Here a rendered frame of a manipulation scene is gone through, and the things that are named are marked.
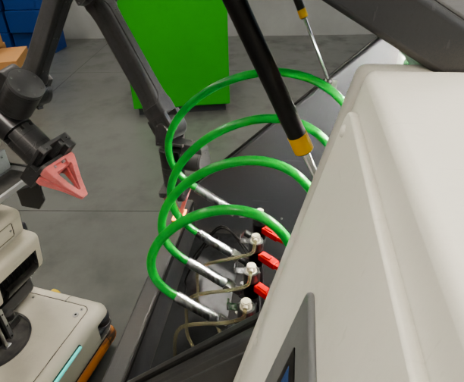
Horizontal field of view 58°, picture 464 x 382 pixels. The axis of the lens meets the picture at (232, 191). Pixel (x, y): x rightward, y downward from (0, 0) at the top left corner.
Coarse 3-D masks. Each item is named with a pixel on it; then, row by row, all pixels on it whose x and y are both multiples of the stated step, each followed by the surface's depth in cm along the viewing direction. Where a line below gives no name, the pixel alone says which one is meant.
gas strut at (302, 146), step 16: (224, 0) 33; (240, 0) 33; (240, 16) 33; (240, 32) 34; (256, 32) 34; (256, 48) 34; (256, 64) 35; (272, 64) 35; (272, 80) 36; (272, 96) 37; (288, 96) 37; (288, 112) 37; (288, 128) 38; (304, 128) 39; (304, 144) 39; (304, 160) 41
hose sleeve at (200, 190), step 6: (198, 186) 83; (198, 192) 83; (204, 192) 83; (210, 192) 84; (204, 198) 84; (210, 198) 83; (216, 198) 84; (216, 204) 84; (222, 204) 84; (228, 204) 84
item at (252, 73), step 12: (240, 72) 70; (252, 72) 69; (288, 72) 68; (300, 72) 68; (216, 84) 71; (228, 84) 70; (312, 84) 69; (324, 84) 68; (204, 96) 72; (336, 96) 69; (180, 108) 74; (180, 120) 75; (168, 132) 77; (168, 144) 78; (168, 156) 80
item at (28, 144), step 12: (12, 132) 69; (24, 132) 69; (36, 132) 70; (12, 144) 69; (24, 144) 69; (36, 144) 69; (48, 144) 68; (24, 156) 70; (36, 156) 68; (48, 156) 72
